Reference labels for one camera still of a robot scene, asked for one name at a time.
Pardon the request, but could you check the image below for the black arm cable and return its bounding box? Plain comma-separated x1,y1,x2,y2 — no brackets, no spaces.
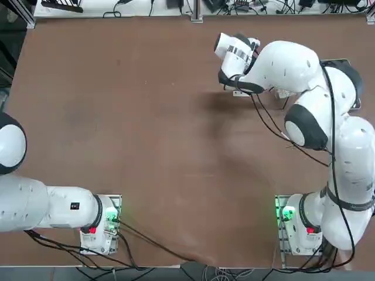
23,229,141,270
236,64,357,269

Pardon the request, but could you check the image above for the black table cable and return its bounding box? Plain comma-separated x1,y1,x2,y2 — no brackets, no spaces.
115,219,206,263

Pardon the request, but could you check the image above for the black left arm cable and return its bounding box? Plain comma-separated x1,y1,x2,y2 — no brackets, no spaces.
23,229,141,270

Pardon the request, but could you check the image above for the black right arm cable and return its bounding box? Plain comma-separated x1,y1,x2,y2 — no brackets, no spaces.
236,64,357,269

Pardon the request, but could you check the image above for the steel tray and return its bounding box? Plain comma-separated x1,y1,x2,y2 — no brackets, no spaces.
319,58,362,111

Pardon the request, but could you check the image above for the black ridged device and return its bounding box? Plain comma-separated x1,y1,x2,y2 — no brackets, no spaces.
40,0,84,14

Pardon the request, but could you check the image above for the aluminium camera post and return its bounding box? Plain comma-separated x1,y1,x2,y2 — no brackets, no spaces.
190,0,203,23

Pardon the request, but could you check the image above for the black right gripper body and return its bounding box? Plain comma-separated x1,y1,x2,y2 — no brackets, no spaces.
233,33,261,56

